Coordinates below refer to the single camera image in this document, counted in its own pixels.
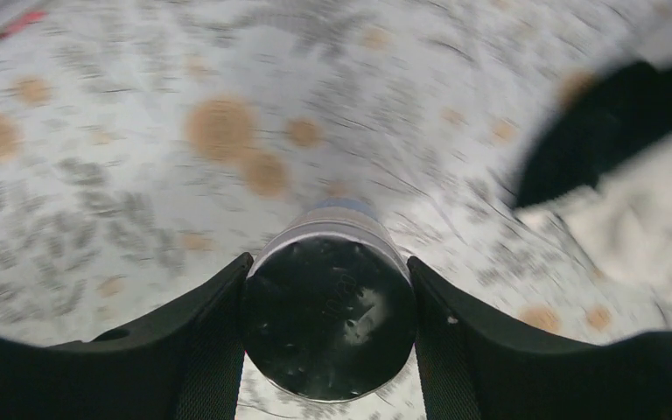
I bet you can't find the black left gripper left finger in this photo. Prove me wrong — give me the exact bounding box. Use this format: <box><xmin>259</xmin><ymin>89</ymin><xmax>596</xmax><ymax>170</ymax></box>
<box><xmin>0</xmin><ymin>253</ymin><xmax>253</xmax><ymax>419</ymax></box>

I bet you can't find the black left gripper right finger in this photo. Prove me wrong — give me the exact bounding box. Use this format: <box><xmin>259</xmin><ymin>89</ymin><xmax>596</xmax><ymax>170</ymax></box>
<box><xmin>408</xmin><ymin>257</ymin><xmax>672</xmax><ymax>419</ymax></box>

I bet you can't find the reflected jar white lid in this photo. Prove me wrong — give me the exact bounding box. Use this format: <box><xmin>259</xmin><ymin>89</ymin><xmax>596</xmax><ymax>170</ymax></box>
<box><xmin>238</xmin><ymin>198</ymin><xmax>417</xmax><ymax>403</ymax></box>

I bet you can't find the floral tablecloth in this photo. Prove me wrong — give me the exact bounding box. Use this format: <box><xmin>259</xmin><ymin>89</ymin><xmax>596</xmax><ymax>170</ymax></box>
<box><xmin>0</xmin><ymin>0</ymin><xmax>672</xmax><ymax>420</ymax></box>

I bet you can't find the black white checkered pillow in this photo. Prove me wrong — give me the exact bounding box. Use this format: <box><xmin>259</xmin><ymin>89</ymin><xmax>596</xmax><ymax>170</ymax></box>
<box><xmin>511</xmin><ymin>17</ymin><xmax>672</xmax><ymax>307</ymax></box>

